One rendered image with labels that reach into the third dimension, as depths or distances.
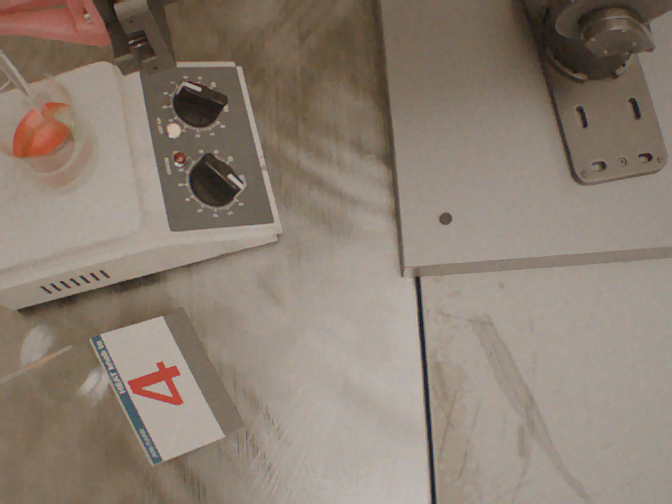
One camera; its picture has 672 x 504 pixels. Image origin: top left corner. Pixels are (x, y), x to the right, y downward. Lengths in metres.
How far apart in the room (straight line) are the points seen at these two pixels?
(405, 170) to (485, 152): 0.05
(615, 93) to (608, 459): 0.25
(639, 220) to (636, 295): 0.05
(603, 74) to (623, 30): 0.12
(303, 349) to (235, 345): 0.04
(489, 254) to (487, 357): 0.07
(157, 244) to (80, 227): 0.05
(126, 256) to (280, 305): 0.11
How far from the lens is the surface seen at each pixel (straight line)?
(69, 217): 0.55
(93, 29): 0.42
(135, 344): 0.59
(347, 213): 0.62
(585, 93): 0.62
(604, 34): 0.50
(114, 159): 0.55
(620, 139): 0.61
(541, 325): 0.61
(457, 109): 0.61
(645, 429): 0.62
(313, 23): 0.67
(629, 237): 0.61
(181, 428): 0.58
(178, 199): 0.56
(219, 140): 0.59
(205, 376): 0.60
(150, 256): 0.57
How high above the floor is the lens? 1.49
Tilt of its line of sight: 75 degrees down
